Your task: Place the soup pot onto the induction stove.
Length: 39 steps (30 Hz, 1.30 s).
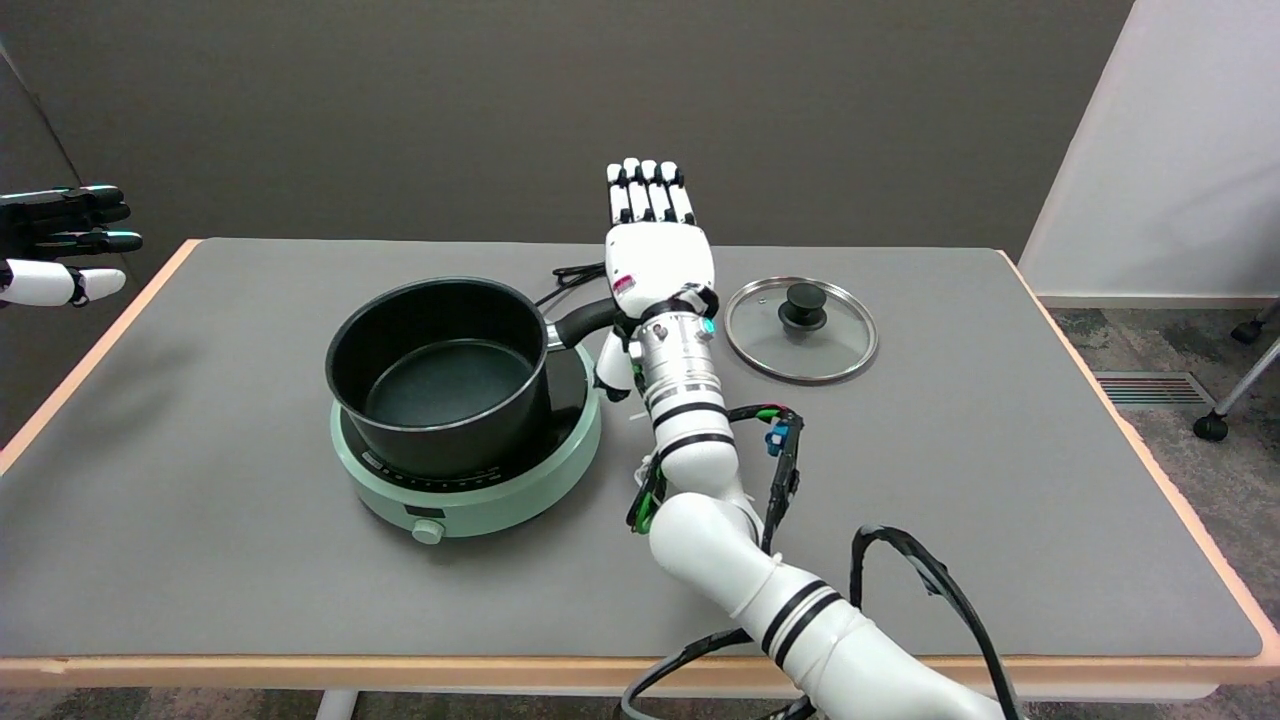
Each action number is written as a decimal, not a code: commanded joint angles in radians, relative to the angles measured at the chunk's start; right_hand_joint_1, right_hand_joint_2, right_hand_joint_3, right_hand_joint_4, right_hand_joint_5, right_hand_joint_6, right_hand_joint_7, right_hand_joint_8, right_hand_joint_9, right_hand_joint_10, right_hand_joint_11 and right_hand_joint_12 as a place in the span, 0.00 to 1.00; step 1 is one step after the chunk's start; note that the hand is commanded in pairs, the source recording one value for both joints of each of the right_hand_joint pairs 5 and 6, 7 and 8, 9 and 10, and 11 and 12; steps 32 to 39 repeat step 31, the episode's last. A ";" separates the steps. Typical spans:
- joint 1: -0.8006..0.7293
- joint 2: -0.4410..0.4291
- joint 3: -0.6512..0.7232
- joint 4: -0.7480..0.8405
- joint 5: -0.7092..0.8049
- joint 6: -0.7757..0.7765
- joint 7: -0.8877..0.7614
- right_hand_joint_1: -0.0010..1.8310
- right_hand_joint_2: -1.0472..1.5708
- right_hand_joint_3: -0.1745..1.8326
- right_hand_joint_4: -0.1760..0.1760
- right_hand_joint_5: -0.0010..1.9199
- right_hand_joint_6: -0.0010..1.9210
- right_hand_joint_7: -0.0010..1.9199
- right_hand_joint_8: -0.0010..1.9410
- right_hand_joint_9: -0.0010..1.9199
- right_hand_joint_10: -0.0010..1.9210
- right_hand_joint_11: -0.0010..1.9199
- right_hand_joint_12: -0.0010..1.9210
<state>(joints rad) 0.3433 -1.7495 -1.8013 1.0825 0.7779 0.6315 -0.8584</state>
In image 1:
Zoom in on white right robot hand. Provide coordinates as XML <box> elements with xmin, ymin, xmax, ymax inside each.
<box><xmin>595</xmin><ymin>158</ymin><xmax>720</xmax><ymax>403</ymax></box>

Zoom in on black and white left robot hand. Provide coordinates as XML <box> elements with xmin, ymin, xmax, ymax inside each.
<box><xmin>0</xmin><ymin>185</ymin><xmax>144</xmax><ymax>308</ymax></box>

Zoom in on black soup pot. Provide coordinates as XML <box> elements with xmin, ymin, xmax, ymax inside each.
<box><xmin>325</xmin><ymin>278</ymin><xmax>621</xmax><ymax>480</ymax></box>

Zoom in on glass pot lid black knob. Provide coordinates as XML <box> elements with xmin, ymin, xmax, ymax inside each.
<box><xmin>724</xmin><ymin>277</ymin><xmax>880</xmax><ymax>385</ymax></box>

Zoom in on green round induction stove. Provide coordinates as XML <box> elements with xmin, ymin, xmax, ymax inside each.
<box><xmin>330</xmin><ymin>345</ymin><xmax>603</xmax><ymax>546</ymax></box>

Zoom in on grey table mat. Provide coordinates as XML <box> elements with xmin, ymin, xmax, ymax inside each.
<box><xmin>0</xmin><ymin>238</ymin><xmax>1266</xmax><ymax>658</ymax></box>

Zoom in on metal floor vent grille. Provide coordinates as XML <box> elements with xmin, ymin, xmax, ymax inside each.
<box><xmin>1092</xmin><ymin>372</ymin><xmax>1217</xmax><ymax>409</ymax></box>

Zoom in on grey chair leg with caster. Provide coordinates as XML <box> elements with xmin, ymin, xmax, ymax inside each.
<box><xmin>1193</xmin><ymin>338</ymin><xmax>1280</xmax><ymax>444</ymax></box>

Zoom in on black chair caster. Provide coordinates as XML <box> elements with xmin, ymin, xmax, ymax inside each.
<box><xmin>1231</xmin><ymin>300</ymin><xmax>1280</xmax><ymax>347</ymax></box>

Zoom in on black stove power cord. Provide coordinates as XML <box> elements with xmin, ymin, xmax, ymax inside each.
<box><xmin>535</xmin><ymin>262</ymin><xmax>608</xmax><ymax>309</ymax></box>

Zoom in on black cable with green tags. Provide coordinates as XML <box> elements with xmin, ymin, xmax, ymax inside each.
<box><xmin>626</xmin><ymin>455</ymin><xmax>670</xmax><ymax>535</ymax></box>

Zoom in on black cable with blue connector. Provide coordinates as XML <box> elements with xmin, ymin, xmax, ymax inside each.
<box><xmin>730</xmin><ymin>405</ymin><xmax>806</xmax><ymax>554</ymax></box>

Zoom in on black and grey cable loop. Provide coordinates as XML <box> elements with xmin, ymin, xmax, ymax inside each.
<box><xmin>620</xmin><ymin>628</ymin><xmax>816</xmax><ymax>720</ymax></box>

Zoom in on thick black wrapped cable loop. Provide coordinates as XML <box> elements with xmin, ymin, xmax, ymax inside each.
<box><xmin>850</xmin><ymin>525</ymin><xmax>1023</xmax><ymax>720</ymax></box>

